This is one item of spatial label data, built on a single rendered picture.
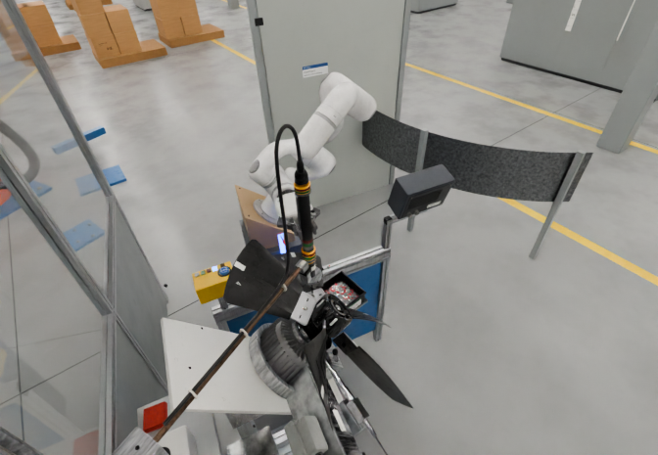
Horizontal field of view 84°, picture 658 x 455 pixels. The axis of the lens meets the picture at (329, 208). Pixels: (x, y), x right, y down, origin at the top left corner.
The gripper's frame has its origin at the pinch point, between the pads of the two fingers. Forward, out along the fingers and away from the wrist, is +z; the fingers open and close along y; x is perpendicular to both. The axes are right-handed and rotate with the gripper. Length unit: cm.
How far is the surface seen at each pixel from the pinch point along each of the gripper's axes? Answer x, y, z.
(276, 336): -32.2, 15.6, 8.0
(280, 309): -21.4, 12.7, 7.1
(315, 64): -18, -78, -179
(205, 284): -43, 33, -33
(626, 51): -95, -553, -231
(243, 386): -31.5, 29.0, 19.4
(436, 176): -26, -76, -33
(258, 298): -15.9, 18.0, 4.7
